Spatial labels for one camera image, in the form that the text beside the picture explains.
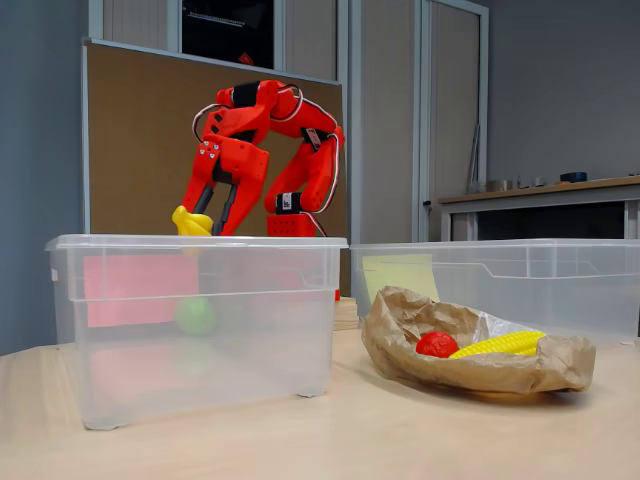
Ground yellow toy banana bunch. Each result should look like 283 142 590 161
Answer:
172 204 214 239

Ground yellow paper note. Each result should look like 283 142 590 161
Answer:
362 253 441 302

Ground brown paper bag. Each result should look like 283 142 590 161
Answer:
360 284 597 397

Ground tall grey cabinet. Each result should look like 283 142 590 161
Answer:
89 0 490 244

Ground light green toy apple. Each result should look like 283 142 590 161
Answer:
174 297 217 336

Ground sideboard with wooden top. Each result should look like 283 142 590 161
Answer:
438 174 640 241

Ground leaning metal rods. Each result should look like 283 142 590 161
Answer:
466 123 482 195

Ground red toy tomato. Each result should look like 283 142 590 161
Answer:
415 330 460 359

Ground brown cork pin board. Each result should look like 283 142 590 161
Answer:
82 38 346 236

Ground clear plastic bin pink note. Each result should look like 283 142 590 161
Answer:
44 233 350 431

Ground yellow toy corn cob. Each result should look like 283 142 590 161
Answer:
448 329 547 360

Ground pink paper note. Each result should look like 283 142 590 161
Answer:
83 253 202 329

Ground wooden base block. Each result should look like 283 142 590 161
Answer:
332 296 362 332

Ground clear plastic bin yellow note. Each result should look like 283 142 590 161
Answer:
349 238 640 346

